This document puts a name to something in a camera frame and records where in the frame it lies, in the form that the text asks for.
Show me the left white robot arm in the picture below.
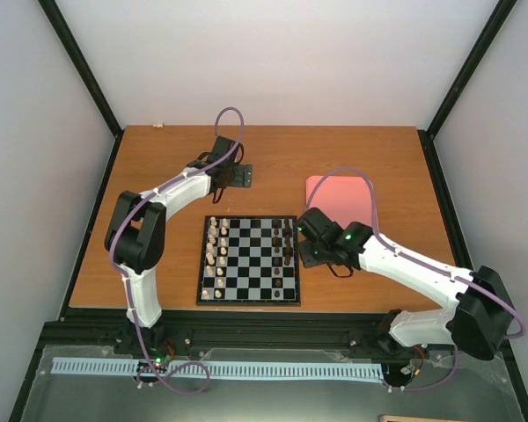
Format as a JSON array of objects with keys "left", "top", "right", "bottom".
[{"left": 104, "top": 135, "right": 244, "bottom": 354}]

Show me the light blue cable duct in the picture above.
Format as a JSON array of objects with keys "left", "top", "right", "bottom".
[{"left": 50, "top": 357, "right": 383, "bottom": 383}]

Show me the black aluminium frame rail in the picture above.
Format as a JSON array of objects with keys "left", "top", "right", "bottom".
[{"left": 39, "top": 309, "right": 507, "bottom": 353}]

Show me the black white chessboard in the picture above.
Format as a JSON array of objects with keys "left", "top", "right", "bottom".
[{"left": 196, "top": 215, "right": 301, "bottom": 306}]

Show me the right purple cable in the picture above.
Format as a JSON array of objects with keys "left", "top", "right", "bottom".
[{"left": 305, "top": 166, "right": 528, "bottom": 393}]

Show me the purple cable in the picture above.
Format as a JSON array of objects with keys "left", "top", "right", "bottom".
[
  {"left": 108, "top": 106, "right": 246, "bottom": 399},
  {"left": 305, "top": 166, "right": 528, "bottom": 393}
]

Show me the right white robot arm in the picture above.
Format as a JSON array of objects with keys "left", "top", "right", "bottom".
[{"left": 297, "top": 207, "right": 515, "bottom": 360}]

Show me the pink plastic tray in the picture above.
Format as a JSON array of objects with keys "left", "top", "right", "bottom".
[{"left": 310, "top": 176, "right": 373, "bottom": 229}]

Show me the dark rook chess piece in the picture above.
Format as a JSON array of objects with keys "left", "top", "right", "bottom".
[{"left": 283, "top": 218, "right": 291, "bottom": 233}]

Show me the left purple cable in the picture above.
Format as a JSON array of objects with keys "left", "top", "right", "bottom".
[{"left": 108, "top": 106, "right": 246, "bottom": 399}]

